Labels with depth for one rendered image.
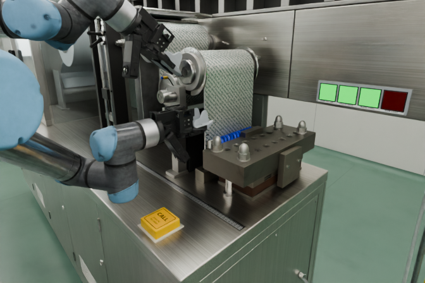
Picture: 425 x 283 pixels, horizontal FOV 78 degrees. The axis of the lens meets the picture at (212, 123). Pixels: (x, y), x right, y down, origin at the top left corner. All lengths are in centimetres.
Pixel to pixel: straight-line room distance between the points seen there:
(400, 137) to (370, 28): 254
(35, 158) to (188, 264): 37
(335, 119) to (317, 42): 261
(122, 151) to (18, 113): 31
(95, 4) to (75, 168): 38
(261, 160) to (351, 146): 282
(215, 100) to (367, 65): 45
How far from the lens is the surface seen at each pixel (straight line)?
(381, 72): 88
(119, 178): 67
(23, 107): 39
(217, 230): 69
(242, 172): 70
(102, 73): 110
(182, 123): 72
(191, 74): 80
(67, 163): 69
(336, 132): 354
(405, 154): 339
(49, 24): 56
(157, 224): 68
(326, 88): 92
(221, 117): 87
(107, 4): 69
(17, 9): 57
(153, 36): 74
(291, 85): 98
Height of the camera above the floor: 134
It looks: 17 degrees down
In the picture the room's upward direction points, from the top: straight up
